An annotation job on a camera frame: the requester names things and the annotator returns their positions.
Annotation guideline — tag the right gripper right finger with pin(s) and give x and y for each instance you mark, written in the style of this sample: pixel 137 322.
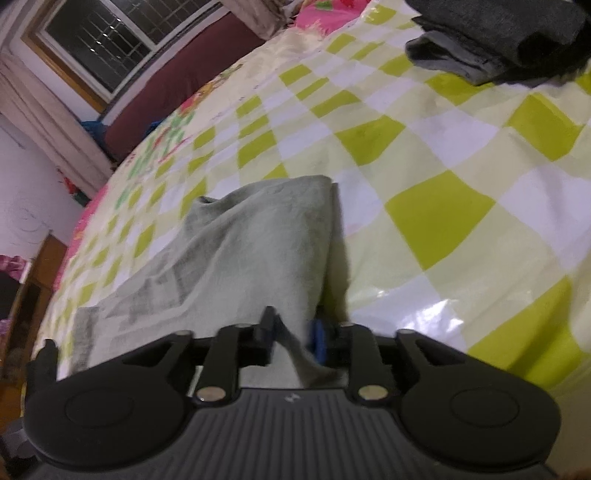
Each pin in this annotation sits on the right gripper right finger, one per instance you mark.
pixel 353 348

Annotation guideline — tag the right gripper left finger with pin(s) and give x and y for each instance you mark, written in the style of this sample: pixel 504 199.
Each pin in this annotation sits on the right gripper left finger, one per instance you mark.
pixel 233 348

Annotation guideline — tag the light green pants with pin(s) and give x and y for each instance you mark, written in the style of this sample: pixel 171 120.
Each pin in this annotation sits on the light green pants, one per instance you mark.
pixel 263 245

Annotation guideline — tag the green checkered bed sheet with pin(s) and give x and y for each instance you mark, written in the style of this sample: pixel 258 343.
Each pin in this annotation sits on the green checkered bed sheet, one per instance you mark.
pixel 465 210

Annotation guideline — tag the wooden side cabinet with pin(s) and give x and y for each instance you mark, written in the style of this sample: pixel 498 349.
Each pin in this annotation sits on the wooden side cabinet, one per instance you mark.
pixel 28 310

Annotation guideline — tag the maroon sofa bench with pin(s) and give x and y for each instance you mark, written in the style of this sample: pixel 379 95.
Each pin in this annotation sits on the maroon sofa bench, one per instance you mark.
pixel 210 52

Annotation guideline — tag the beige left curtain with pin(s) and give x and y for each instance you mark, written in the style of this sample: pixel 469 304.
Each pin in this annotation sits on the beige left curtain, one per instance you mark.
pixel 32 108

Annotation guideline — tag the beige curtain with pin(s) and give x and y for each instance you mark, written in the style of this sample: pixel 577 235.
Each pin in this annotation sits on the beige curtain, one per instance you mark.
pixel 32 108
pixel 263 17

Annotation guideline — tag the beige right curtain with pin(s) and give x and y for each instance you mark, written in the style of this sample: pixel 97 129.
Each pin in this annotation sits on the beige right curtain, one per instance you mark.
pixel 263 17

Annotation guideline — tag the barred window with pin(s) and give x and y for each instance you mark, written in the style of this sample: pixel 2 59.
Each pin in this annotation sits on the barred window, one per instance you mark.
pixel 99 48

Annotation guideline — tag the dark grey folded garment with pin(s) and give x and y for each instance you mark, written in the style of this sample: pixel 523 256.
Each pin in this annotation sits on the dark grey folded garment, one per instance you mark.
pixel 528 33

